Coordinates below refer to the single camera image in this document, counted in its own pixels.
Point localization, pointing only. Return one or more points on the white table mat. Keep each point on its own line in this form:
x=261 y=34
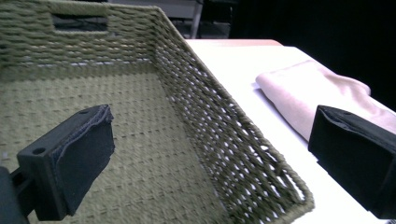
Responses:
x=243 y=65

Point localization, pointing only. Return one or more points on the beige cloth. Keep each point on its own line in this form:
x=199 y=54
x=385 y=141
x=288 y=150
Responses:
x=305 y=90

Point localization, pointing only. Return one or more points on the green woven basket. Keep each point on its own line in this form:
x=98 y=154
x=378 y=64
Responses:
x=155 y=124

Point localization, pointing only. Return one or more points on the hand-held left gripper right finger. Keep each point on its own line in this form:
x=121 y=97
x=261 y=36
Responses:
x=355 y=155

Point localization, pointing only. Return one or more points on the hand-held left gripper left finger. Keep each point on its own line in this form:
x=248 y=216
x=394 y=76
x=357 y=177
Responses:
x=81 y=161

